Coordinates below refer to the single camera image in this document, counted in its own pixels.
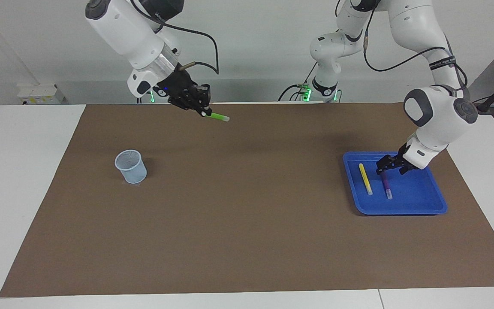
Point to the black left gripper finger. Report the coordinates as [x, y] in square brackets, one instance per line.
[403, 170]
[385, 163]

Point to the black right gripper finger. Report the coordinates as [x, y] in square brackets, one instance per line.
[185, 104]
[204, 96]

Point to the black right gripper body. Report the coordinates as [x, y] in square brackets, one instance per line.
[178, 86]

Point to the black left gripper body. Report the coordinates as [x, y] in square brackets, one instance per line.
[399, 161]

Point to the purple marker pen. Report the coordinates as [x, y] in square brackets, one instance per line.
[387, 186]

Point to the yellow marker pen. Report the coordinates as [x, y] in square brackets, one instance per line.
[365, 178]

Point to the green marker pen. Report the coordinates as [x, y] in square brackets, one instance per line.
[219, 116]

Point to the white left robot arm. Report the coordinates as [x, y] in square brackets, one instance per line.
[435, 116]

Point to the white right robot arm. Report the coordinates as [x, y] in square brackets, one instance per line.
[127, 30]

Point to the blue plastic tray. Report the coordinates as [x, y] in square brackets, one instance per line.
[414, 197]

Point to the translucent plastic cup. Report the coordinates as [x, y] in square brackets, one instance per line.
[133, 171]

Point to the brown table mat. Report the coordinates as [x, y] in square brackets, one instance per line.
[247, 214]

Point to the white socket box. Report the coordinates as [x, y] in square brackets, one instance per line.
[41, 94]

